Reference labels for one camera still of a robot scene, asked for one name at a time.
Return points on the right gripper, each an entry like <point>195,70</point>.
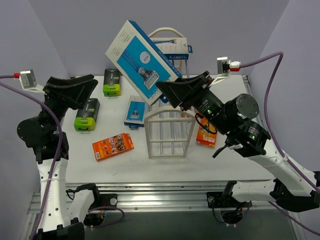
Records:
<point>194,92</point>

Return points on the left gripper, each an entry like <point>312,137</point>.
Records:
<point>53,93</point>

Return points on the orange razor box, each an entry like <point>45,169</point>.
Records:
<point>112,146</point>
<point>189,113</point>

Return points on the blue Harry's razor box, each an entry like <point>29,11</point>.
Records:
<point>141,62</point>
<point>135,112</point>

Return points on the orange Gillette Fusion box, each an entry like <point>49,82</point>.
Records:
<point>206,136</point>

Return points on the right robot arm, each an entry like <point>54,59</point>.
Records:
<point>293,187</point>

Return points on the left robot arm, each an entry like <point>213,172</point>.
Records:
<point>43,134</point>

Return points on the white and chrome shelf rack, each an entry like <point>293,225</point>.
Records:
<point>168,135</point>

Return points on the green black razor box front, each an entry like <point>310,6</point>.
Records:
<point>86,118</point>

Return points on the green black razor box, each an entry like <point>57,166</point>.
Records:
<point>112,83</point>
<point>86,118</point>

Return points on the green black razor box rear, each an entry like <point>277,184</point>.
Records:
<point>112,83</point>

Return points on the white Harry's razor box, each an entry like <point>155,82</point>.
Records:
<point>174,48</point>

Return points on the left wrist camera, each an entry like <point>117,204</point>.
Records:
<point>28,81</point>

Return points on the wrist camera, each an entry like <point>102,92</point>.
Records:
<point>224,68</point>
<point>28,81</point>

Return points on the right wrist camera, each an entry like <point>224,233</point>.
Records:
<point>224,68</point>

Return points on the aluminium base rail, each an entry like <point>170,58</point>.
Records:
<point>178,196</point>

